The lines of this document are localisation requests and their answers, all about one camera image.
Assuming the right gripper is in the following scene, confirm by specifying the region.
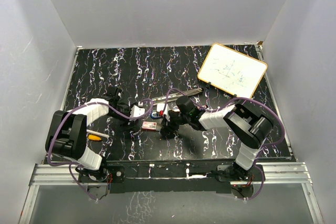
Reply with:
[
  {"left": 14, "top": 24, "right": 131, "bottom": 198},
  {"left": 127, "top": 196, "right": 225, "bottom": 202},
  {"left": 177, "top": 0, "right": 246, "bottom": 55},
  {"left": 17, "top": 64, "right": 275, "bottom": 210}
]
[{"left": 161, "top": 111, "right": 190, "bottom": 133}]

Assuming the red staple box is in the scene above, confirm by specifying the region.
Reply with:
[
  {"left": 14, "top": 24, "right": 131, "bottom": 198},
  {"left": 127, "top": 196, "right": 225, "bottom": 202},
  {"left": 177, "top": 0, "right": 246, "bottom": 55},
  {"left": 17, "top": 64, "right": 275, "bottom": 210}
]
[{"left": 141, "top": 121, "right": 157, "bottom": 131}]

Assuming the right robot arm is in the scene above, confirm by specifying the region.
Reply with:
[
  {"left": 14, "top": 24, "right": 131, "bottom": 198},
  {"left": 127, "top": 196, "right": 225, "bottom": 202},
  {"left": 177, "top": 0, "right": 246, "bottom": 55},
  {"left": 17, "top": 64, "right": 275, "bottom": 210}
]
[{"left": 160, "top": 96, "right": 274, "bottom": 180}]

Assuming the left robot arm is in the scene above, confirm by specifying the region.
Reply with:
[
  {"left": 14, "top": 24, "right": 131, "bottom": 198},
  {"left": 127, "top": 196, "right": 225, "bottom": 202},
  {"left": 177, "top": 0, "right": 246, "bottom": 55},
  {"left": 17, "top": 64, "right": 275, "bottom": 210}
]
[{"left": 45, "top": 87, "right": 138, "bottom": 182}]

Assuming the white marker pen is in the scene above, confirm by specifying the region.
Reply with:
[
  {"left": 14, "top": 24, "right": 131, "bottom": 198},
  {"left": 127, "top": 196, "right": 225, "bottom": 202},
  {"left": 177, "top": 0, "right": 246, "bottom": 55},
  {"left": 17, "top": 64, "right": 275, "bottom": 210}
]
[{"left": 87, "top": 129, "right": 110, "bottom": 138}]

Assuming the orange marker cap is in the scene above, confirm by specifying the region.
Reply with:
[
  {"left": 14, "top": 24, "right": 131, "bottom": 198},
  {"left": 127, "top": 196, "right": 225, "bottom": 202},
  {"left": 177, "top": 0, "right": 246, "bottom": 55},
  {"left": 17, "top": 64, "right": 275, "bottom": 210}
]
[{"left": 88, "top": 134, "right": 102, "bottom": 142}]

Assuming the yellow framed whiteboard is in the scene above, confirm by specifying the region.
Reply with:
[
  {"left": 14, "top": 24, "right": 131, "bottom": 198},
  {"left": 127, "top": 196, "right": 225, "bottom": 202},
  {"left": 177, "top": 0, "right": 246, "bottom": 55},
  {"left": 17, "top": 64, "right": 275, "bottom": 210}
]
[{"left": 197, "top": 43, "right": 268, "bottom": 98}]

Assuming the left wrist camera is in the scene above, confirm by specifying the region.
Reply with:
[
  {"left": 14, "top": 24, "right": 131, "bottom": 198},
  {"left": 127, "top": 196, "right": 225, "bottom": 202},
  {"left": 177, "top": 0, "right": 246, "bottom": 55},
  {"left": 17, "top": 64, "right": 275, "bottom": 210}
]
[{"left": 130, "top": 102, "right": 145, "bottom": 118}]

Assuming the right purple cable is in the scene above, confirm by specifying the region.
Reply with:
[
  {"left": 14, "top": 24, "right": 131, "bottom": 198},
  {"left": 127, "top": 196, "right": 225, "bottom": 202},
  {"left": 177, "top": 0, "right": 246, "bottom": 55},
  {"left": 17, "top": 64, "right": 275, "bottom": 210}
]
[{"left": 162, "top": 88, "right": 286, "bottom": 201}]

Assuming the purple cable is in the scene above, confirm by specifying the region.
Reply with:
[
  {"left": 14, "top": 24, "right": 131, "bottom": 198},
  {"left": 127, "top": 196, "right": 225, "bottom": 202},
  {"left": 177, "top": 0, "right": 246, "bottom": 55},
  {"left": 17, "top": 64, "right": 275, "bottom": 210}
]
[
  {"left": 162, "top": 88, "right": 286, "bottom": 201},
  {"left": 47, "top": 98, "right": 154, "bottom": 201}
]

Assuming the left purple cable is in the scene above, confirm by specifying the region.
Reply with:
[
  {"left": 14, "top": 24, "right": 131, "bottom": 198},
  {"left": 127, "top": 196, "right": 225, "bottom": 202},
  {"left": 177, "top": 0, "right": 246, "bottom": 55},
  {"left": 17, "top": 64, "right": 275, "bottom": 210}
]
[{"left": 47, "top": 98, "right": 154, "bottom": 201}]

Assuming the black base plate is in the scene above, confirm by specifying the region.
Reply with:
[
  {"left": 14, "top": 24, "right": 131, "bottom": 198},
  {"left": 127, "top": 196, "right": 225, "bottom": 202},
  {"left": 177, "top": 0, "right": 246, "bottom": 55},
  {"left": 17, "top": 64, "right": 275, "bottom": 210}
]
[{"left": 79, "top": 159, "right": 265, "bottom": 194}]

